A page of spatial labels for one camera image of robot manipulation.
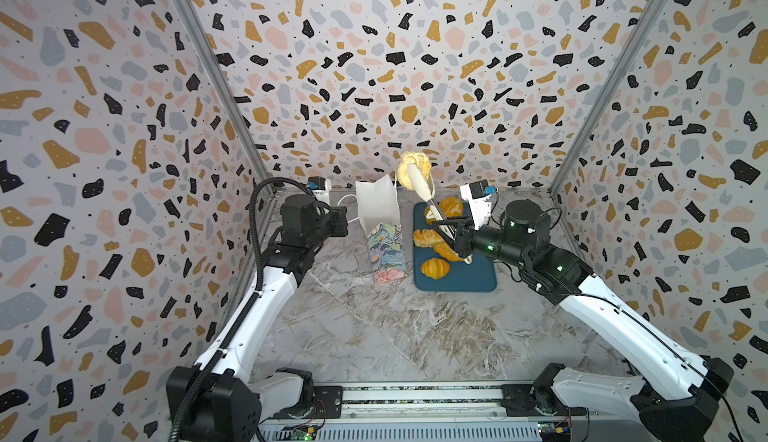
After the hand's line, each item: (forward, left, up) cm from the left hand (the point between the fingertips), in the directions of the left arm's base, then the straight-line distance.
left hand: (346, 203), depth 76 cm
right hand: (-12, -20, +8) cm, 25 cm away
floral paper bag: (+11, -7, -15) cm, 20 cm away
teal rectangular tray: (-6, -39, -29) cm, 48 cm away
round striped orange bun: (-4, -25, -27) cm, 37 cm away
